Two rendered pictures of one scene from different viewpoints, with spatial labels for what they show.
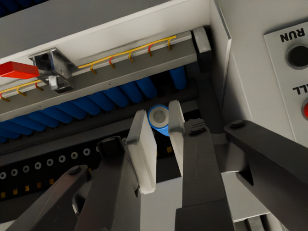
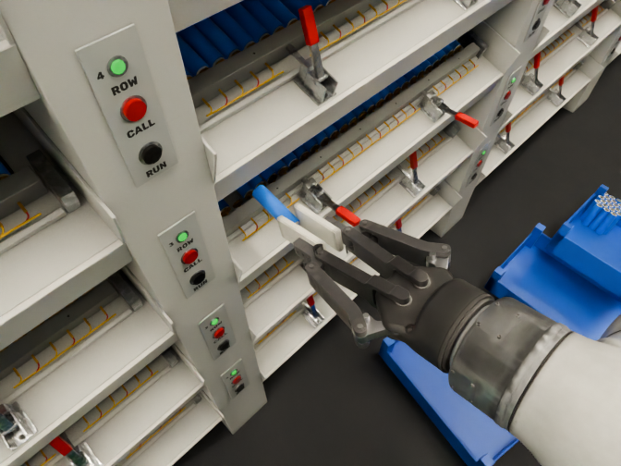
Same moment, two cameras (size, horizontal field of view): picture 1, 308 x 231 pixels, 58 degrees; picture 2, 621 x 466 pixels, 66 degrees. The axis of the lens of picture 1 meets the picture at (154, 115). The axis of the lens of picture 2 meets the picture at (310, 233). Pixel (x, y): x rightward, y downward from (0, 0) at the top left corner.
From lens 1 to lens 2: 0.48 m
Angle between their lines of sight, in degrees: 61
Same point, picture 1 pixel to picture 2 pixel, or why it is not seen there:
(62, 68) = (312, 201)
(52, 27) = not seen: hidden behind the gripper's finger
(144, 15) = (271, 251)
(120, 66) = not seen: hidden behind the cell
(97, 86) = (286, 185)
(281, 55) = (207, 273)
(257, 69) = (219, 259)
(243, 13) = (224, 280)
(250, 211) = (231, 174)
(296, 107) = (200, 251)
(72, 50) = not seen: hidden behind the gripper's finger
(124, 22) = (281, 243)
